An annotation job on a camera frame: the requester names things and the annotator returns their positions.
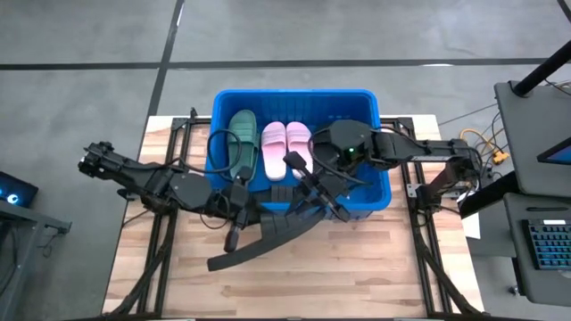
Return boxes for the grey desk panel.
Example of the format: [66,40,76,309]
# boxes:
[493,79,571,200]

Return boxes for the blue plastic bin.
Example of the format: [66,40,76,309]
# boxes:
[203,88,393,219]

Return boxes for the white paper sheet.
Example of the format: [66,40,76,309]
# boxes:
[461,191,482,241]

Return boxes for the backlit black keyboard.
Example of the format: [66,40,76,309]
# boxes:
[520,218,571,272]

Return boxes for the dark grey side desk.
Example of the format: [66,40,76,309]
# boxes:
[0,198,72,321]

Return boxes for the black screen with blue display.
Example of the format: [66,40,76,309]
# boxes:
[536,136,571,167]

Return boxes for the black pole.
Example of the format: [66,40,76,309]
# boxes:
[510,38,571,97]

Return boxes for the black computer with blue light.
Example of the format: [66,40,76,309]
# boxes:
[0,171,40,210]

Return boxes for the black rubber slide sandal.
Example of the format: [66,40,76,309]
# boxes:
[206,184,327,273]

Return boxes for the grey keyboard desk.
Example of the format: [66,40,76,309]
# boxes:
[502,192,571,308]

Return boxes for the green rubber slide sandal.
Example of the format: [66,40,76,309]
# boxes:
[227,110,261,179]

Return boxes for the thin black floor cable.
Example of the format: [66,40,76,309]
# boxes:
[438,103,499,127]

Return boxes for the yellow cable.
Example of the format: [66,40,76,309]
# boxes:
[459,128,510,164]

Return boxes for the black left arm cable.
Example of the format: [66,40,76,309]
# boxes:
[198,128,245,231]

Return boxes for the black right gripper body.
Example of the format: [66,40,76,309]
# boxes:
[285,151,353,223]

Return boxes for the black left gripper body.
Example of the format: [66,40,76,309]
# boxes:
[220,166,254,254]

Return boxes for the pink rubber slide sandal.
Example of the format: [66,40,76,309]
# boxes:
[261,120,288,182]
[285,120,314,179]

